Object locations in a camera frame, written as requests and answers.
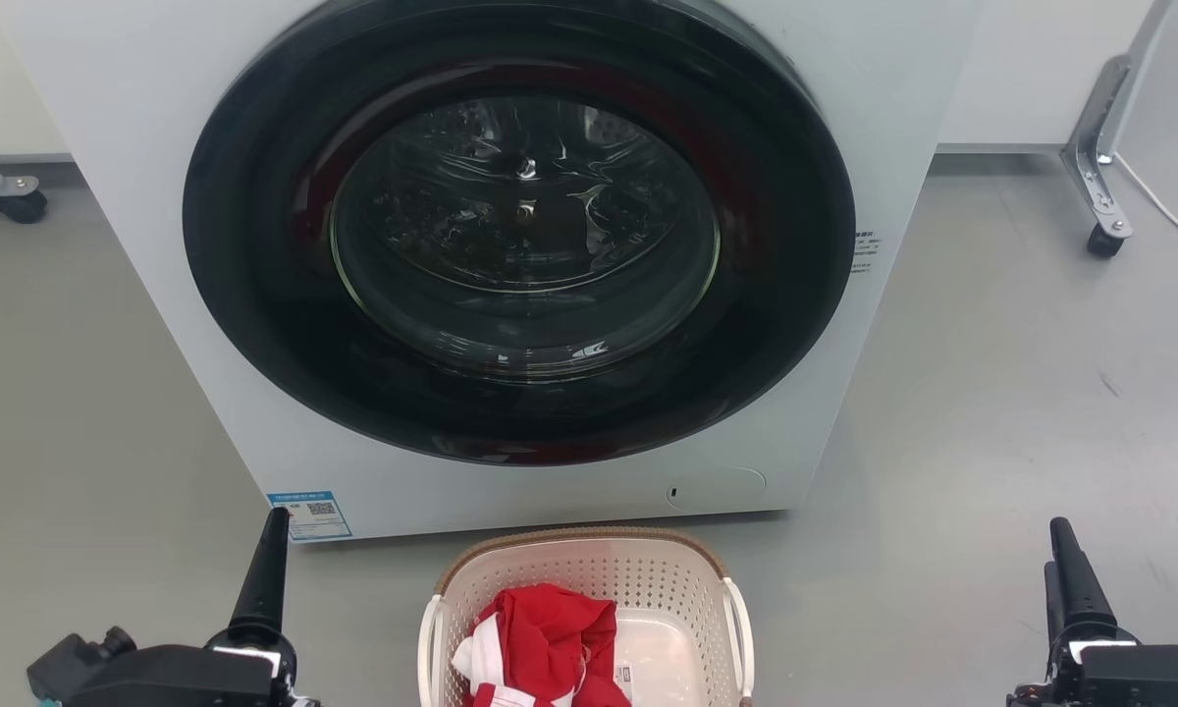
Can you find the white front-load washing machine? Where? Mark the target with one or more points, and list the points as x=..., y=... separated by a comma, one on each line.
x=147, y=255

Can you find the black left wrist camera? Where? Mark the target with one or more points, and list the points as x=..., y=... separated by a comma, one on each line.
x=74, y=663

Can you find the blue energy label sticker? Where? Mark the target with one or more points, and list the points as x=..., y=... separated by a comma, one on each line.
x=310, y=516

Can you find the red and white garment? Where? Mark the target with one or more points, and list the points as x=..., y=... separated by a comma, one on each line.
x=545, y=638

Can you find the small printed text label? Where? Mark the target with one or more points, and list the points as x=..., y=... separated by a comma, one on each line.
x=866, y=251

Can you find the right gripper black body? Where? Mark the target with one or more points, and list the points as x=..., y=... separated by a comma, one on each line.
x=1139, y=678

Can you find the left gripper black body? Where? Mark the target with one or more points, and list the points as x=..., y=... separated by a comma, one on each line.
x=187, y=678

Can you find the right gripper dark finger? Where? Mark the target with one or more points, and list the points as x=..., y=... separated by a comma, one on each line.
x=1052, y=604
x=1080, y=589

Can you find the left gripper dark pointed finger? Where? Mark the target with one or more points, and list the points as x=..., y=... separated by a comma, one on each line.
x=263, y=584

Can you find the round black washing machine door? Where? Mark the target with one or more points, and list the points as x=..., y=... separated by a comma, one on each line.
x=255, y=295

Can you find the black caster wheel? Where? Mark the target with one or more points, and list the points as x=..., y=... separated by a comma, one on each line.
x=1104, y=242
x=23, y=207

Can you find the cream perforated laundry basket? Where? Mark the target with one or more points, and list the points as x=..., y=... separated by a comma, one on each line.
x=589, y=577

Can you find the white round filter cover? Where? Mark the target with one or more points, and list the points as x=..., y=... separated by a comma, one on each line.
x=722, y=488

